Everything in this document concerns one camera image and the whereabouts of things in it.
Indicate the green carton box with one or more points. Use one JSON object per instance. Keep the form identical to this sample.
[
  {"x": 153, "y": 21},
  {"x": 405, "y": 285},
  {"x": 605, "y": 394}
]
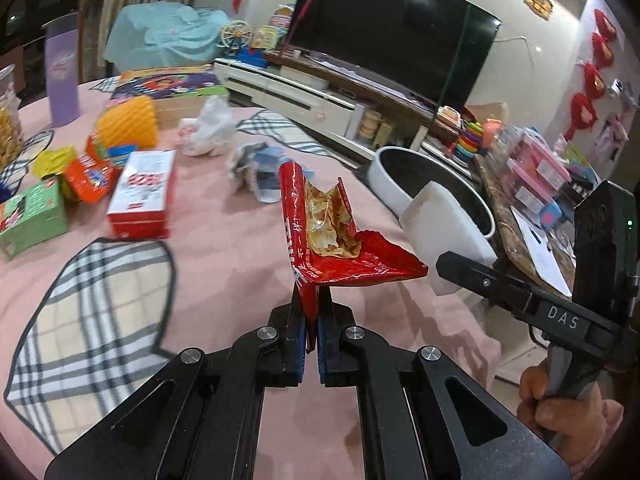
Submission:
[{"x": 30, "y": 220}]

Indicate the white plastic bag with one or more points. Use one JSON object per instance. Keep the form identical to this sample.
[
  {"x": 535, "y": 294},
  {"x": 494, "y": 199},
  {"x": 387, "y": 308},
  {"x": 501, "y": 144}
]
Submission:
[{"x": 210, "y": 130}]

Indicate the white wall device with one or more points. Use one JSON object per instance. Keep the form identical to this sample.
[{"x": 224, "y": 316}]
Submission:
[{"x": 622, "y": 90}]

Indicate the plaid placemat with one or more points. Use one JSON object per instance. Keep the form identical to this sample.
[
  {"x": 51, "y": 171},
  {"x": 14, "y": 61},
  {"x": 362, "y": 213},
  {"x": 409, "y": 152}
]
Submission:
[
  {"x": 280, "y": 127},
  {"x": 90, "y": 320}
]

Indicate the ferris wheel toy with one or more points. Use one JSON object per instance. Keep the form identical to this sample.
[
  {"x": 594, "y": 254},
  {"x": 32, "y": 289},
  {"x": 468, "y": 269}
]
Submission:
[{"x": 237, "y": 35}]

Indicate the red and white box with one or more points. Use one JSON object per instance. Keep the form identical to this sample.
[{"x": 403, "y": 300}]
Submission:
[{"x": 142, "y": 190}]

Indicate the colourful cartoon game box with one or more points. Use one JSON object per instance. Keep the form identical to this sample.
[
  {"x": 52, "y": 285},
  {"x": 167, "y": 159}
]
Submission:
[{"x": 165, "y": 85}]

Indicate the purple tall carton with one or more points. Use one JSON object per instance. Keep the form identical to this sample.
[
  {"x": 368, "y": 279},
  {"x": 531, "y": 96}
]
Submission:
[{"x": 62, "y": 75}]

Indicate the clear snack jar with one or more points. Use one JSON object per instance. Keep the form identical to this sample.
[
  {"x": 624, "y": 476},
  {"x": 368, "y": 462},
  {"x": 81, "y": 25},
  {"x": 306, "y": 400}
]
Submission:
[{"x": 7, "y": 125}]

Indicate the wooden slatted holder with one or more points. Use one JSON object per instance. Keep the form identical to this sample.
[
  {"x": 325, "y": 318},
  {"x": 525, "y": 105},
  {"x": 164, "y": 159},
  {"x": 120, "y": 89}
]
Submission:
[{"x": 386, "y": 135}]

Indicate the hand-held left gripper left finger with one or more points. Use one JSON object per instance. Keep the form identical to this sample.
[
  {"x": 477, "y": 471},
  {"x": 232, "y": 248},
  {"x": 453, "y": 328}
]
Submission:
[{"x": 300, "y": 355}]

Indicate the pink tablecloth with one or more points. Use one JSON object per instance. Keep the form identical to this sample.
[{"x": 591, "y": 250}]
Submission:
[{"x": 225, "y": 220}]

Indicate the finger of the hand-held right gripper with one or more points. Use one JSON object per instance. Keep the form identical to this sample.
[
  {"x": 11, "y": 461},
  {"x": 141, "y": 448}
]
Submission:
[{"x": 475, "y": 275}]

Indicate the person's right forearm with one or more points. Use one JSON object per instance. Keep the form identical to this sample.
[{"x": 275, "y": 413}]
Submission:
[{"x": 612, "y": 420}]

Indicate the person's right hand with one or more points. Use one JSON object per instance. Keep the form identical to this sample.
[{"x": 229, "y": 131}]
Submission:
[{"x": 560, "y": 420}]

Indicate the orange snack packet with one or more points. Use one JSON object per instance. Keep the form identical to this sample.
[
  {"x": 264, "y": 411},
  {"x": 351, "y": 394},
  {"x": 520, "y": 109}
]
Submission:
[{"x": 90, "y": 180}]

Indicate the pink lidded storage box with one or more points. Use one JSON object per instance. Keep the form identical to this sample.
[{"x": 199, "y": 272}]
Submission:
[
  {"x": 530, "y": 197},
  {"x": 542, "y": 160}
]

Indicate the brown marble counter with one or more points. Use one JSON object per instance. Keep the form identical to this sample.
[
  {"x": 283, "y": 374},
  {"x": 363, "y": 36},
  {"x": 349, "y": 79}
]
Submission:
[{"x": 510, "y": 230}]

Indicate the yellow snack packet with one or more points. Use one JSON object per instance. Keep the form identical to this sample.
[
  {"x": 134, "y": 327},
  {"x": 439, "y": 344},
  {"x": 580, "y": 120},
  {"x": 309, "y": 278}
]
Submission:
[{"x": 52, "y": 160}]

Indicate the blue plastic wrapper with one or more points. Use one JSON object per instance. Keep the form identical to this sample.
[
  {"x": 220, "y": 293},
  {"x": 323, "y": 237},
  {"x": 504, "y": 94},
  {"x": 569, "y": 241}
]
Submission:
[{"x": 260, "y": 170}]

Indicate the glass sliding door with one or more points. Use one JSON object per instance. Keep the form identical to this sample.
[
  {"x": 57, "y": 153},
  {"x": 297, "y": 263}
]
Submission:
[{"x": 25, "y": 5}]

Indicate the white foam block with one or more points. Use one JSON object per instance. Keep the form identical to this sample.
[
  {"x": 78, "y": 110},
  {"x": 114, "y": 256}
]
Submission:
[{"x": 440, "y": 225}]

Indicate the red snack wrapper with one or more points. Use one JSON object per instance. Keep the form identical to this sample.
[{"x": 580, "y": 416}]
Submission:
[{"x": 370, "y": 265}]

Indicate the white paper sheet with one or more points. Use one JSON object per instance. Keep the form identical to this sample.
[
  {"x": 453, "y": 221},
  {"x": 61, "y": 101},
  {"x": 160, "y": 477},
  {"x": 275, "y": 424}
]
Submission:
[{"x": 545, "y": 260}]

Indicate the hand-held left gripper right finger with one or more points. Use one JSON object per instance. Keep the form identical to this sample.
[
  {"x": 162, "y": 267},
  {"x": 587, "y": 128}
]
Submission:
[{"x": 324, "y": 355}]

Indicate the light blue cloth cover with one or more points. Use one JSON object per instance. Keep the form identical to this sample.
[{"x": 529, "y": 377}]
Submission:
[{"x": 160, "y": 35}]

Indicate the colourful picture book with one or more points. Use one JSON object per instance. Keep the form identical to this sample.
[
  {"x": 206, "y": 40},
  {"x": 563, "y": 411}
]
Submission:
[{"x": 265, "y": 37}]

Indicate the pink rod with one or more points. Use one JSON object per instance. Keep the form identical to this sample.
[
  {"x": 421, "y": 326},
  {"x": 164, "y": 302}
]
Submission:
[{"x": 310, "y": 2}]

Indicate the black flat television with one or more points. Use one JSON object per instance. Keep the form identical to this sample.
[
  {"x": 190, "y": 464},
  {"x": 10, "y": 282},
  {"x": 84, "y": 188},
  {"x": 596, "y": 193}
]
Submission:
[{"x": 390, "y": 25}]

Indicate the white television cabinet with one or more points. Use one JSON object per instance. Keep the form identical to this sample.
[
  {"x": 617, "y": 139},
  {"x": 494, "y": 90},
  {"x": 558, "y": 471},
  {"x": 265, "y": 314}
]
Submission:
[{"x": 280, "y": 85}]

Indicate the cream round tins stack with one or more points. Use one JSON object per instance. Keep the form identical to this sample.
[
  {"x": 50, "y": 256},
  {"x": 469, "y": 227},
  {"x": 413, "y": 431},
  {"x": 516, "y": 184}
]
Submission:
[{"x": 371, "y": 127}]

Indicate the round white trash bin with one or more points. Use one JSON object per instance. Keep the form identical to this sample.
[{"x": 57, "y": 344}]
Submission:
[{"x": 390, "y": 180}]

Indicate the round-top toy box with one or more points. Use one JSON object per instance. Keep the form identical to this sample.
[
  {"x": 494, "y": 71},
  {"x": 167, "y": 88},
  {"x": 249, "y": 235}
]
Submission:
[{"x": 282, "y": 20}]

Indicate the green rod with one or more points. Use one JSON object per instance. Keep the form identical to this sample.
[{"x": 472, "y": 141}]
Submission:
[{"x": 462, "y": 35}]

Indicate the gold and red wall decal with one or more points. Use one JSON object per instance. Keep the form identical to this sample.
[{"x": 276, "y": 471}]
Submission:
[{"x": 539, "y": 2}]

